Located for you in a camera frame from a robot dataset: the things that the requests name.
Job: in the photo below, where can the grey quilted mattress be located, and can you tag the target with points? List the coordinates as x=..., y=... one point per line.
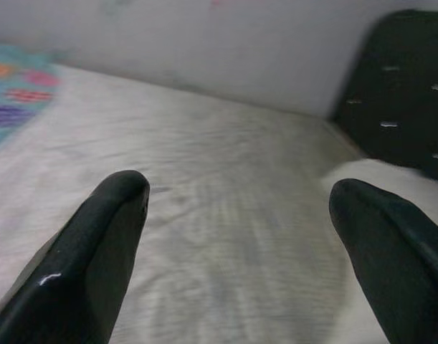
x=222, y=179

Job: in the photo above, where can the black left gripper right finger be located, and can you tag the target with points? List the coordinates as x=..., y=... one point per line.
x=401, y=265

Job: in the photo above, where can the teal blanket with colourful hearts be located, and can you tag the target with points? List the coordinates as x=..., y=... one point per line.
x=10, y=89

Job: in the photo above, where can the dark tufted headboard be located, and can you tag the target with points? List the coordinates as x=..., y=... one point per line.
x=401, y=71

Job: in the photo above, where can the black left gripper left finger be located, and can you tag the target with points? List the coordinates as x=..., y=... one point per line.
x=68, y=272

